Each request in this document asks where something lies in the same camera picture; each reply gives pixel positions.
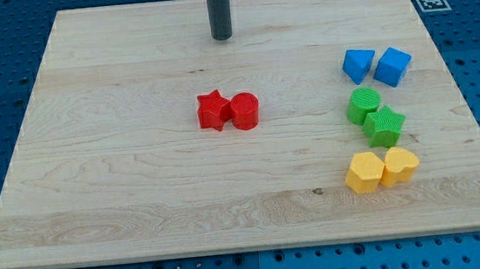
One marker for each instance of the light wooden board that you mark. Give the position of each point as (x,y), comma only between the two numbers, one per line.
(111,165)

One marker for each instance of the blue cube block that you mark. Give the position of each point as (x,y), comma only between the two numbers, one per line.
(392,66)

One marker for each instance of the red cylinder block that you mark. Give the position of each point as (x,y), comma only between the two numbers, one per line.
(245,111)

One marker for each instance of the green star block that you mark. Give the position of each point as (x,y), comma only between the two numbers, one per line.
(382,128)

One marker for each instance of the white fiducial marker tag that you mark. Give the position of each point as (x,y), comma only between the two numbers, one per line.
(429,6)

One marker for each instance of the yellow hexagon block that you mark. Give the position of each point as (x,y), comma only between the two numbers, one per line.
(364,173)

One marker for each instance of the red star block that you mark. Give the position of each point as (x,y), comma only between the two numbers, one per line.
(214,110)

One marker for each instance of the blue triangle block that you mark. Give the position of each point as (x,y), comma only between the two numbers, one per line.
(357,63)

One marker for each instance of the yellow heart block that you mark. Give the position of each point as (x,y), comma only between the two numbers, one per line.
(400,165)

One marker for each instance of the green cylinder block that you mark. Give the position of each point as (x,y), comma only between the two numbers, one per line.
(363,101)

